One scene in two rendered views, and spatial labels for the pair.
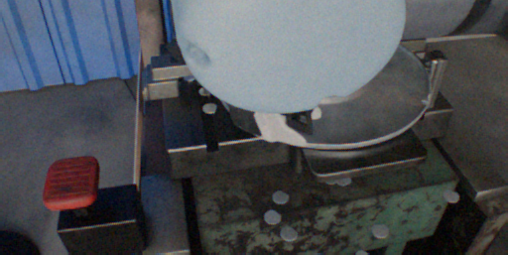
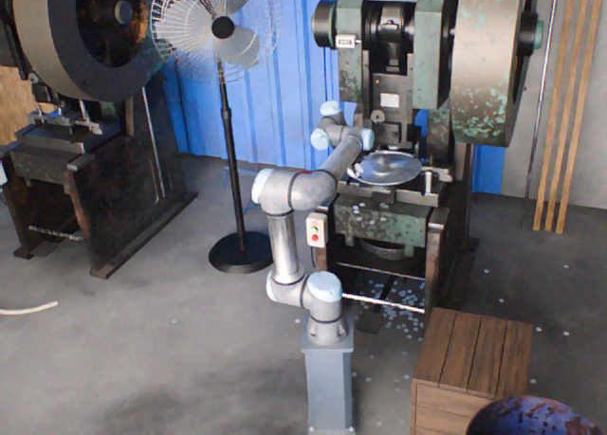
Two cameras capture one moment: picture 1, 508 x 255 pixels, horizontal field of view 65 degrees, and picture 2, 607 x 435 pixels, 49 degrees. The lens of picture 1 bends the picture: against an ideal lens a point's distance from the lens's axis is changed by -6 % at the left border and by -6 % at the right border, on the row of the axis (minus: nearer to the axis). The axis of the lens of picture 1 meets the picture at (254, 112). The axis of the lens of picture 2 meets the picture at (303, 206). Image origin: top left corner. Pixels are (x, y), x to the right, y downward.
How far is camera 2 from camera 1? 227 cm
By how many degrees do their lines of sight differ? 30
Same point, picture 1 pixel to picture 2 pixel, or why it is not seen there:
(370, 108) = (388, 178)
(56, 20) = not seen: hidden behind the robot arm
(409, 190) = (404, 215)
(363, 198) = (387, 212)
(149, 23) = not seen: hidden behind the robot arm
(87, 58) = not seen: hidden behind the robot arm
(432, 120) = (429, 197)
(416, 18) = (334, 142)
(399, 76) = (408, 173)
